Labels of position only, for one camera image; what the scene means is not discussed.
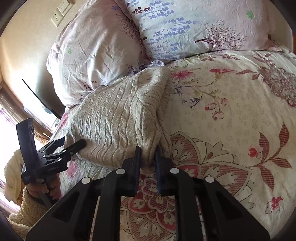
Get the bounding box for white wall socket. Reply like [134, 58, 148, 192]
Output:
[50, 11, 63, 27]

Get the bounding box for lavender print right pillow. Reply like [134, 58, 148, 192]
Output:
[116, 0, 275, 62]

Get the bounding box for black framed wall mirror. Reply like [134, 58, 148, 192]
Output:
[22, 79, 62, 120]

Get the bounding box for cream fleece sleeve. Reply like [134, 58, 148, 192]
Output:
[4, 150, 49, 240]

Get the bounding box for pink floral left pillow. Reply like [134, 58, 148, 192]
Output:
[47, 1, 149, 108]

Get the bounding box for floral bed quilt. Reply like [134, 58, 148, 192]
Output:
[49, 41, 296, 241]

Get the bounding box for white wall switch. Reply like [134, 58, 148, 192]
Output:
[57, 0, 74, 16]

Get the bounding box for person left hand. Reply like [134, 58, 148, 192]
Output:
[26, 174, 61, 200]

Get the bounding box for beige cable knit sweater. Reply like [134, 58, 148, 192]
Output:
[65, 66, 171, 174]

